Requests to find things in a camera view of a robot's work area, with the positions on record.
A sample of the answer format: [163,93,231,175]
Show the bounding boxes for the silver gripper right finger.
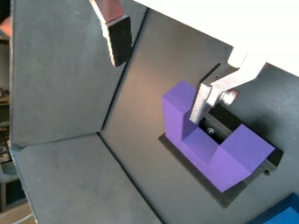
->
[189,54,265,124]

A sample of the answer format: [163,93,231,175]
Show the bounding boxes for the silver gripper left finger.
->
[89,0,132,67]

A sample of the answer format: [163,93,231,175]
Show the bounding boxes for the blue U-shaped block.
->
[247,192,299,224]

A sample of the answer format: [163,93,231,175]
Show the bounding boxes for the purple U-shaped block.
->
[163,81,275,193]

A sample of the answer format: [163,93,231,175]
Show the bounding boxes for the black angle fixture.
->
[157,62,285,209]

